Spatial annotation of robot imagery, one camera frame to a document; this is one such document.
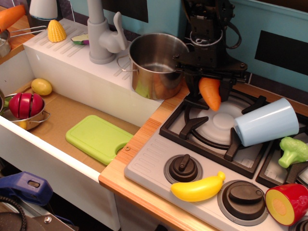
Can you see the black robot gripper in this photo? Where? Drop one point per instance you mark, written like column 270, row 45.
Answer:
column 208, row 57

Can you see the stainless steel pot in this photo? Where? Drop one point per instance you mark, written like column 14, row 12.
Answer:
column 152, row 65

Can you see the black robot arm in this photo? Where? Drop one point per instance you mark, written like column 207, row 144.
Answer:
column 209, row 20

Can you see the large orange toy carrot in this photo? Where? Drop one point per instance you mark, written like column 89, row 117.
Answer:
column 10, row 16

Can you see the black stove grate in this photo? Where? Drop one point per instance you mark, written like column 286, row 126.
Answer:
column 272, row 174
column 211, row 134

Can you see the light blue plastic cup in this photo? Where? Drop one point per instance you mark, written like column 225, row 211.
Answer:
column 273, row 121

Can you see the left black stove knob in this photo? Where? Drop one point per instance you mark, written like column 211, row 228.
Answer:
column 183, row 168

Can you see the black stove knob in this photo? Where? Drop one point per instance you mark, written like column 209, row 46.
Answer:
column 242, row 202
column 183, row 168
column 301, row 225

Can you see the yellow toy banana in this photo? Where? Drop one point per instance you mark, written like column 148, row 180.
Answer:
column 199, row 190

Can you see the green toy broccoli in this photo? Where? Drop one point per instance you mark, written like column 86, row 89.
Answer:
column 294, row 151

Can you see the grey toy faucet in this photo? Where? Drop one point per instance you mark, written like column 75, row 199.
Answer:
column 104, row 43

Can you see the green plastic cutting board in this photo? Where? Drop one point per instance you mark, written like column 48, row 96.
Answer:
column 98, row 138

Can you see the middle black stove knob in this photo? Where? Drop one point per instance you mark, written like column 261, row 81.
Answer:
column 242, row 202

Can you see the purple toy eggplant slice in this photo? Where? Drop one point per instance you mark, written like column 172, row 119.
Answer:
column 82, row 39

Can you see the red toy apple half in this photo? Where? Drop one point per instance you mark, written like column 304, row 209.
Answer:
column 287, row 203

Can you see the yellow toy corn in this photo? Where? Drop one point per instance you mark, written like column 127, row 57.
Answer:
column 56, row 32

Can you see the yellow toy potato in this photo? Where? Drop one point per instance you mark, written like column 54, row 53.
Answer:
column 41, row 86

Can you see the right black stove knob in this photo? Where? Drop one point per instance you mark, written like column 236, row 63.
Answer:
column 301, row 225

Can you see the white cup blue rim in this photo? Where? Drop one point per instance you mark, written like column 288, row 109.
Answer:
column 43, row 9

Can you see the red sliced toy vegetable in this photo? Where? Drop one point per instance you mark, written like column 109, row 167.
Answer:
column 26, row 105

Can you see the small steel bowl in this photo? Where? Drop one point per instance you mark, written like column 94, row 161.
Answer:
column 28, row 123

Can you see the steel saucepan with handle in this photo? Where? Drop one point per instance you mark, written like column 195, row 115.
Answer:
column 5, row 47

